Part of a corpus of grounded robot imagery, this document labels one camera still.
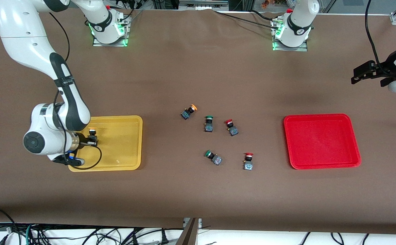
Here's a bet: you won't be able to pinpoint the yellow plastic tray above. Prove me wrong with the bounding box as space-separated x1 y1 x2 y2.
68 115 143 172

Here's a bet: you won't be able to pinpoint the red plastic tray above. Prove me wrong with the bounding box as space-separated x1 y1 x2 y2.
283 113 361 170

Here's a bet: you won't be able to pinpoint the brown table cover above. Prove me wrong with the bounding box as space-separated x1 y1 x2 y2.
0 7 396 235

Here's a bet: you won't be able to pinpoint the grey metal equipment box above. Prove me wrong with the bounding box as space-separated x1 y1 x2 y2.
179 0 229 10

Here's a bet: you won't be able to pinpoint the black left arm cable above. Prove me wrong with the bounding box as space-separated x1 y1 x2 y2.
365 0 390 74

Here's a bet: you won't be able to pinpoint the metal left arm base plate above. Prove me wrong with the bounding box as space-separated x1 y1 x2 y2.
272 19 308 52

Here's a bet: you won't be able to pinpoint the tangle of black floor cables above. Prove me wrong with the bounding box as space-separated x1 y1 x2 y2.
0 207 185 245

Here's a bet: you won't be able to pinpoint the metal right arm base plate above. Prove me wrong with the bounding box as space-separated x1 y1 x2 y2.
92 15 130 47

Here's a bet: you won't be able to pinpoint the black cable on table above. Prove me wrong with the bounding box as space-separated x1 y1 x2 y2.
213 10 285 27

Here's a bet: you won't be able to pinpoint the brown table support post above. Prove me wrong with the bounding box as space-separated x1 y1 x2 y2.
176 218 202 245

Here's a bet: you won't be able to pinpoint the black hanging cables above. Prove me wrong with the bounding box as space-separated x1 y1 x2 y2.
300 232 370 245

